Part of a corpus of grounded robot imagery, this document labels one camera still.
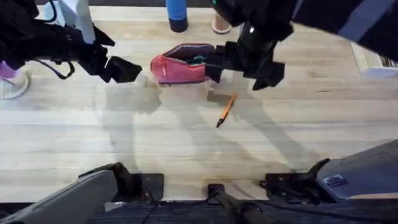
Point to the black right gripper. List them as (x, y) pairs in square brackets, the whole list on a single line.
[(255, 46)]

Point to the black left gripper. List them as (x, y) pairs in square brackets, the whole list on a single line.
[(90, 59)]

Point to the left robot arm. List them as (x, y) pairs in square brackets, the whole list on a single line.
[(77, 194)]

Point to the pink soft zip bag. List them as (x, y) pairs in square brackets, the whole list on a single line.
[(174, 68)]

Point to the orange pen with black tip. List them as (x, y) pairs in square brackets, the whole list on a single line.
[(227, 109)]

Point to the pale pink cup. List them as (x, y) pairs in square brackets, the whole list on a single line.
[(220, 26)]

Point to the blue bottle with dark base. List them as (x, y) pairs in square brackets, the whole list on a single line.
[(177, 15)]

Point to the clear round plate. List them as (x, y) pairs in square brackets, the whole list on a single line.
[(21, 88)]

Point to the purple cup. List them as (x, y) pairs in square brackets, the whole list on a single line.
[(7, 71)]

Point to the pale cardboard box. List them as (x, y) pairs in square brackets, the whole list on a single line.
[(370, 63)]

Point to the white upright post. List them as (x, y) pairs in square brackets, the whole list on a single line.
[(79, 18)]

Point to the black camera pole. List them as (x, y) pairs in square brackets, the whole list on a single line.
[(230, 202)]

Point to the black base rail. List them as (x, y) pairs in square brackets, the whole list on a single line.
[(186, 213)]

